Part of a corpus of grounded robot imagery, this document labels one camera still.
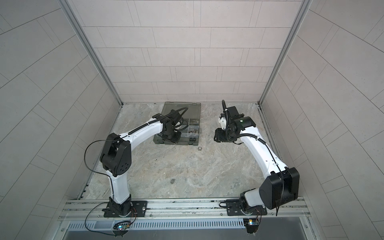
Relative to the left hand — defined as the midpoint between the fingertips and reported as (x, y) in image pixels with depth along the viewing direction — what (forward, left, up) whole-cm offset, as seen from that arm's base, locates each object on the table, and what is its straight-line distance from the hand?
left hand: (180, 138), depth 90 cm
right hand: (-5, -21, +10) cm, 24 cm away
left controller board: (-43, +22, -2) cm, 49 cm away
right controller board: (-42, -36, -7) cm, 56 cm away
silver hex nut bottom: (-23, +3, -5) cm, 24 cm away
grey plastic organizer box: (+5, -6, -5) cm, 9 cm away
